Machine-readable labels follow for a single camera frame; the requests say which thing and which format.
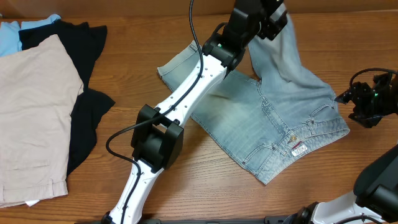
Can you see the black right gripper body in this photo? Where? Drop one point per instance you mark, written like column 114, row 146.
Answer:
column 380, row 102

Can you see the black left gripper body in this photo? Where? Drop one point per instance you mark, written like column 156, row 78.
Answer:
column 273, row 23

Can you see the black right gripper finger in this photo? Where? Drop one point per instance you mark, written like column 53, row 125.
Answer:
column 345, row 97
column 366, row 121

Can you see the light blue denim shorts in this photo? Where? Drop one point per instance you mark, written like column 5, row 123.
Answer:
column 266, row 124

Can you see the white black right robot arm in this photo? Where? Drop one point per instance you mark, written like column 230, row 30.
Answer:
column 374, row 197

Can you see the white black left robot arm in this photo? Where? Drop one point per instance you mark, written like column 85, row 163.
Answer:
column 154, row 142

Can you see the black garment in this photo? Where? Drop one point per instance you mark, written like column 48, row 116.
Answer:
column 84, row 44

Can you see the beige shorts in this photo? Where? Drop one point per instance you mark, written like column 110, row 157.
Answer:
column 39, row 88

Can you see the light blue shirt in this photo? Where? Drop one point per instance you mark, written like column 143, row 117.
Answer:
column 10, row 40

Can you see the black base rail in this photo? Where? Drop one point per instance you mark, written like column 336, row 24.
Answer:
column 266, row 220

